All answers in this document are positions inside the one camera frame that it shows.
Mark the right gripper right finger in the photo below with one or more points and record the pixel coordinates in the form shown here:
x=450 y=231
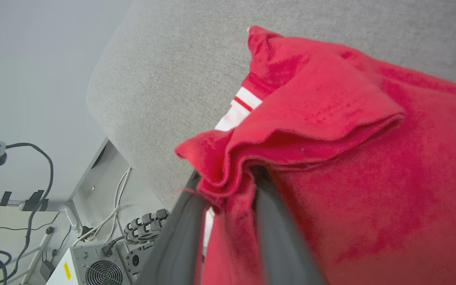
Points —
x=283 y=245

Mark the red white sports garment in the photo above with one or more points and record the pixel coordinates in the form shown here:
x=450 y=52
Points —
x=350 y=158

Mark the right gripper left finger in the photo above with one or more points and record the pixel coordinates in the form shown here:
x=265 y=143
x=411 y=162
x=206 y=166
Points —
x=176 y=245

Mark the grey box with round socket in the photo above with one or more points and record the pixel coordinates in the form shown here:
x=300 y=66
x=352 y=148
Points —
x=137 y=261

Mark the grey metal side panel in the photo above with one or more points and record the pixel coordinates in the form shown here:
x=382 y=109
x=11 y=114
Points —
x=101 y=186

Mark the grey fabric covered table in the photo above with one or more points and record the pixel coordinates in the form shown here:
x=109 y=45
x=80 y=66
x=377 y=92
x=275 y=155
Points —
x=172 y=79

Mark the grey fan power supply box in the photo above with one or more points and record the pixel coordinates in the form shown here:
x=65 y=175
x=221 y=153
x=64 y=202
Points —
x=97 y=269

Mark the black power plug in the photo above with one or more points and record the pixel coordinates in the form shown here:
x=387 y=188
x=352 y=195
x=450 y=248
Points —
x=109 y=248

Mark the white metal frame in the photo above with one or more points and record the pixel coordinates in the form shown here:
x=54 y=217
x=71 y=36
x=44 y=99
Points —
x=59 y=206

